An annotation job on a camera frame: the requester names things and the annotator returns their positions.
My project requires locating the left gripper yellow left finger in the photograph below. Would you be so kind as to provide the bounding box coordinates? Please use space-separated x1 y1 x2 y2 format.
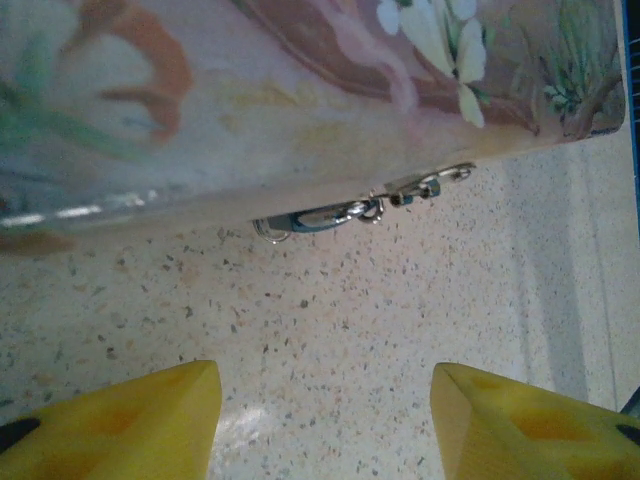
0 359 223 480

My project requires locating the blue table edge strip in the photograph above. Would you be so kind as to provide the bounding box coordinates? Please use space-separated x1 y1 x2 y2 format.
618 0 640 416

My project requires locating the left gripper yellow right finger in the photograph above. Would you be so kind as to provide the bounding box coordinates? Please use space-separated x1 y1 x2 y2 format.
431 361 640 480

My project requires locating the pink illustrated tin box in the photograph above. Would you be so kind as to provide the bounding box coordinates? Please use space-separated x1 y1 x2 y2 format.
0 0 629 256

